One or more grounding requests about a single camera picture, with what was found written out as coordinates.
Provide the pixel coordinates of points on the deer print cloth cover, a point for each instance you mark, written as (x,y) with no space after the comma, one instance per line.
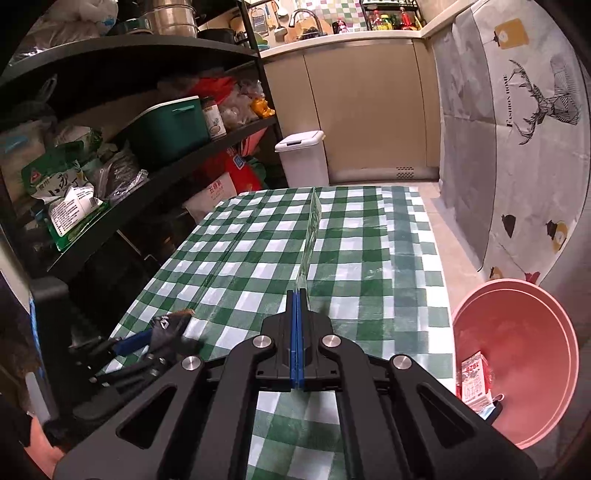
(515,102)

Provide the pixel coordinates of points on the green white snack pouch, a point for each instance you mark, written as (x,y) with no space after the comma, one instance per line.
(311,236)

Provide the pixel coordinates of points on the green storage box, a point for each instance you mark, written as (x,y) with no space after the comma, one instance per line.
(167,129)

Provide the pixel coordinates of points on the pink plastic trash bin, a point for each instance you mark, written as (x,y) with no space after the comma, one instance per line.
(531,347)

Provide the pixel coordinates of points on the green checkered tablecloth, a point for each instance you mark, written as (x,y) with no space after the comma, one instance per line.
(375,272)

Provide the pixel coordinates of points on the yellow toy on shelf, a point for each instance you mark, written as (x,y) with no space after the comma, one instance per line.
(261,108)

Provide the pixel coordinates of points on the blue surgical mask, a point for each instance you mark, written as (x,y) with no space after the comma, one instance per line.
(493,410)

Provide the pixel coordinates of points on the beige kitchen cabinet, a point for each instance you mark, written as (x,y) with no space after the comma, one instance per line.
(374,94)

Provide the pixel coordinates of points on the white jar on shelf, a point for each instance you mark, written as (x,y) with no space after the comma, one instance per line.
(213,119)

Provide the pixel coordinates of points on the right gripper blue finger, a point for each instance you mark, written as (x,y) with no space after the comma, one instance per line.
(294,338)
(300,340)

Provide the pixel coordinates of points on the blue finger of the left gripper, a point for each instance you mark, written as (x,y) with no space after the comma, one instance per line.
(133,343)

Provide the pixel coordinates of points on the red white carton box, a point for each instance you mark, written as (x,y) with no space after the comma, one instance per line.
(475,384)

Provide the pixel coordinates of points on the person's left hand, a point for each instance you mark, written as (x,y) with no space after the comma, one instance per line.
(40,450)

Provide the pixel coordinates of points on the black storage shelf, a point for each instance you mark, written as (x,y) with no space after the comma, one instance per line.
(91,90)

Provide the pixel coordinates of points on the black foil packet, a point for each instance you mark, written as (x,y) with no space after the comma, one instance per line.
(167,331)

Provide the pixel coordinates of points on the white lidded trash can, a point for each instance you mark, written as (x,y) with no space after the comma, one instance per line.
(302,156)

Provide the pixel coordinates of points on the red rice sack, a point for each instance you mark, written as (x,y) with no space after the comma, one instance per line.
(227,175)

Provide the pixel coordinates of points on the green white food bag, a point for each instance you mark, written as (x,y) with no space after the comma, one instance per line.
(58,180)

